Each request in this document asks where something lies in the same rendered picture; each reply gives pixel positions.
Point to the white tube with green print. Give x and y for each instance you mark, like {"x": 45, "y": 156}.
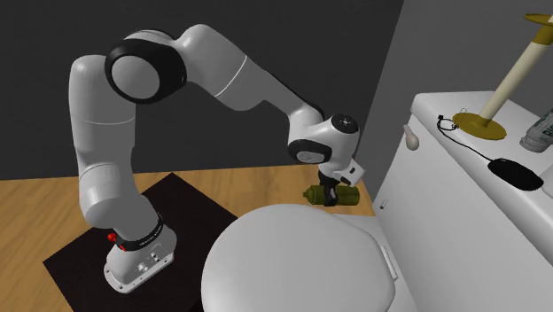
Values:
{"x": 540, "y": 134}

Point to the white toilet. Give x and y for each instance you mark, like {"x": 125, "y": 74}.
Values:
{"x": 432, "y": 224}

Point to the gold stand with cream pole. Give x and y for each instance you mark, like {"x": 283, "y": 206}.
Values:
{"x": 512, "y": 80}

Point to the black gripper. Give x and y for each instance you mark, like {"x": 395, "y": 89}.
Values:
{"x": 326, "y": 179}

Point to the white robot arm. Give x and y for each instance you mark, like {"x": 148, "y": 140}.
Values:
{"x": 101, "y": 142}

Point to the dark robot stand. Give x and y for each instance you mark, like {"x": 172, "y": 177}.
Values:
{"x": 186, "y": 216}

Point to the olive green spray can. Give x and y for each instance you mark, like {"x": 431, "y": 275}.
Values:
{"x": 348, "y": 196}

